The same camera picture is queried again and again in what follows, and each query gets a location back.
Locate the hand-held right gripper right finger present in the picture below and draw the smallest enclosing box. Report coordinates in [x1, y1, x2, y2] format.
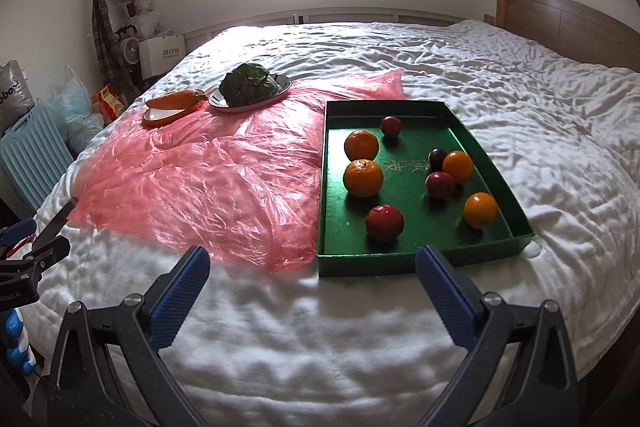
[415, 245, 584, 427]

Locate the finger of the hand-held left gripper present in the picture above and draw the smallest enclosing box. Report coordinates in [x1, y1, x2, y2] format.
[0, 200, 77, 258]
[7, 235, 71, 281]

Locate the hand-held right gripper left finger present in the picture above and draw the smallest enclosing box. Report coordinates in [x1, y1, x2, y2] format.
[37, 245, 211, 427]

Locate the green tray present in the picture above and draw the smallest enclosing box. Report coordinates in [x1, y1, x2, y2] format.
[316, 99, 536, 279]

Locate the orange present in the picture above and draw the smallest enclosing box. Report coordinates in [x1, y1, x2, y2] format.
[343, 159, 385, 199]
[344, 130, 380, 162]
[442, 150, 475, 184]
[463, 192, 499, 230]

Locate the person's left hand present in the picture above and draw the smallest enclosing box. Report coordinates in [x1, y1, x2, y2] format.
[2, 307, 39, 376]

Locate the light blue suitcase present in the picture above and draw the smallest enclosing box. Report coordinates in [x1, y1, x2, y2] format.
[0, 104, 76, 213]

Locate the white plastic bag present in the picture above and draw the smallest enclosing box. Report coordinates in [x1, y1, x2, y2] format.
[67, 112, 105, 153]

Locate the pink plastic sheet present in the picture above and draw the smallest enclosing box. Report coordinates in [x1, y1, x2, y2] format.
[67, 69, 405, 276]

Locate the grey printed bag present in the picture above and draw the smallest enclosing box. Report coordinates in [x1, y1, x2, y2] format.
[0, 59, 36, 123]

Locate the pale blue plastic bag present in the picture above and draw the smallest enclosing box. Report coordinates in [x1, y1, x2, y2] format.
[48, 65, 94, 128]

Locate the yellow red package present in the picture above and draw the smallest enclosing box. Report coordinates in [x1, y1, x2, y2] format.
[90, 84, 127, 126]

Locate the orange heart-shaped plate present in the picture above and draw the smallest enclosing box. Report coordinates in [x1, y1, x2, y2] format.
[142, 94, 206, 128]

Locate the carrot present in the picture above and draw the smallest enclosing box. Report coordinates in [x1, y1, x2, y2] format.
[146, 90, 208, 110]

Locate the purple fan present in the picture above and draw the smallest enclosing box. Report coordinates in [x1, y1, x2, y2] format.
[118, 37, 142, 66]

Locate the plaid scarf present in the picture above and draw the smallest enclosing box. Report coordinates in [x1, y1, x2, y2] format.
[91, 0, 124, 88]

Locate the dark green leafy vegetable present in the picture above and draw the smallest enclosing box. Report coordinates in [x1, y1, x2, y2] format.
[219, 63, 279, 107]

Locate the white cardboard box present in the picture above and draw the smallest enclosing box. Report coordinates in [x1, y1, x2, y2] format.
[139, 34, 187, 78]

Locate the round striped plate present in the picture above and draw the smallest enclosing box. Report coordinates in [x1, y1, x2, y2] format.
[208, 75, 293, 114]

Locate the clear plastic bag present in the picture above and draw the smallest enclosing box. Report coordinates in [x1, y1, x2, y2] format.
[132, 0, 164, 38]

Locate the wooden headboard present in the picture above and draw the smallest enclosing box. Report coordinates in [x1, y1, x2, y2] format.
[482, 0, 640, 73]

